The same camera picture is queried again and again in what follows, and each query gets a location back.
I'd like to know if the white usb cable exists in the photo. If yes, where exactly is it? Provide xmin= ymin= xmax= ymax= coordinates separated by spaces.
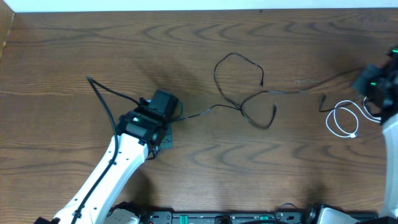
xmin=325 ymin=96 xmax=382 ymax=139

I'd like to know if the black usb cable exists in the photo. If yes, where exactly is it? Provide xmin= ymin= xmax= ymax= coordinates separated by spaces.
xmin=169 ymin=52 xmax=371 ymax=131

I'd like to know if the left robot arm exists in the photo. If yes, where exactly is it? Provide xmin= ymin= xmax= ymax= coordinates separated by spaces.
xmin=50 ymin=90 xmax=182 ymax=224

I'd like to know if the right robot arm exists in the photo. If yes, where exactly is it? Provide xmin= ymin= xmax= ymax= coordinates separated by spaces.
xmin=353 ymin=46 xmax=397 ymax=223

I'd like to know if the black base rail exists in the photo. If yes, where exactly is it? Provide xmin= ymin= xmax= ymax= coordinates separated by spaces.
xmin=105 ymin=202 xmax=379 ymax=224

